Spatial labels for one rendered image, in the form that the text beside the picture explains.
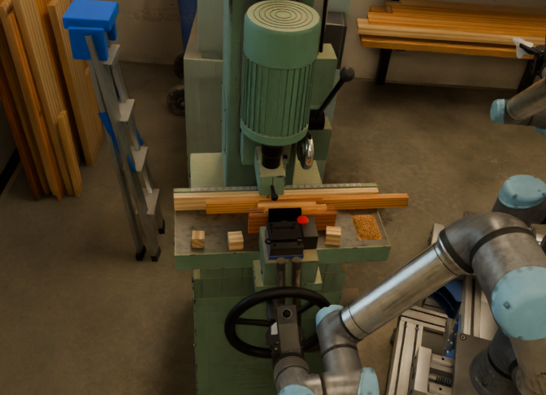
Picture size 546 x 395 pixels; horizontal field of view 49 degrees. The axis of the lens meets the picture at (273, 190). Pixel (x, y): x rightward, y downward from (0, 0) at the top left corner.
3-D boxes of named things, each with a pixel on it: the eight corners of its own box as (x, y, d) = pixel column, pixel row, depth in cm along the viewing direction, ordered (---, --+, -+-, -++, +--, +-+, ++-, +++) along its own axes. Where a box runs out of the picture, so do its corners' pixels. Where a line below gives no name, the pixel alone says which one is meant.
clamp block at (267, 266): (262, 286, 156) (263, 263, 151) (256, 249, 166) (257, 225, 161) (317, 284, 158) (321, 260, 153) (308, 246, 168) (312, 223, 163)
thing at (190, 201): (174, 210, 171) (173, 197, 168) (174, 206, 173) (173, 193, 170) (375, 203, 180) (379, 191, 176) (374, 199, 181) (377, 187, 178)
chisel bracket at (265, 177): (258, 200, 165) (260, 176, 159) (253, 168, 175) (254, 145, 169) (284, 199, 166) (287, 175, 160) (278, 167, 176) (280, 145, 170)
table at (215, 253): (174, 298, 155) (172, 283, 151) (174, 217, 178) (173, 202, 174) (397, 286, 163) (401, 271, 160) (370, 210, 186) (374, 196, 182)
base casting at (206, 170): (192, 299, 172) (192, 279, 166) (189, 172, 214) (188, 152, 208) (344, 291, 178) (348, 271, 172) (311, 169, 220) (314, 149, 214)
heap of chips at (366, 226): (358, 240, 167) (359, 236, 166) (351, 215, 175) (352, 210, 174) (383, 239, 168) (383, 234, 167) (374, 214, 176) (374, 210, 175)
